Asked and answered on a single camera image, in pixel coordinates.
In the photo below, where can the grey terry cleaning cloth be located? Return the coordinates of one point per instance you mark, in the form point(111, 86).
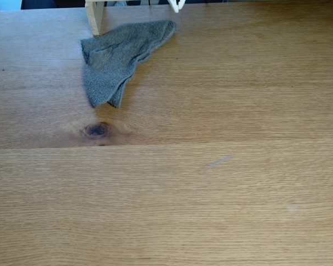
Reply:
point(113, 63)

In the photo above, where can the pale wooden stand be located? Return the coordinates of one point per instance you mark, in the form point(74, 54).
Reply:
point(95, 19)

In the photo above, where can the dark background furniture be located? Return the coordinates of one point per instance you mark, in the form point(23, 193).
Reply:
point(44, 4)

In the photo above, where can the light blue background object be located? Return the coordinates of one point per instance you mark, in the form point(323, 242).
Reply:
point(4, 4)

